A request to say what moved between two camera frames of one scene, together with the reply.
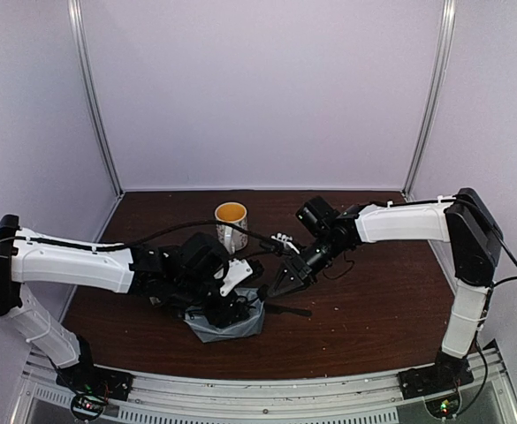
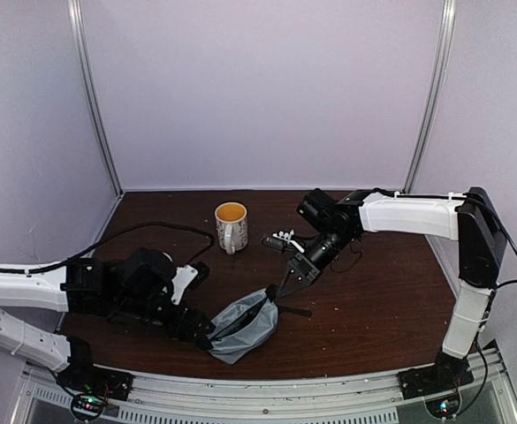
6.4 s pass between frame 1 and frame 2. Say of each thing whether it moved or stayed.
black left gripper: moved
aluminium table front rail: stayed
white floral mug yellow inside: stayed
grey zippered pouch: moved
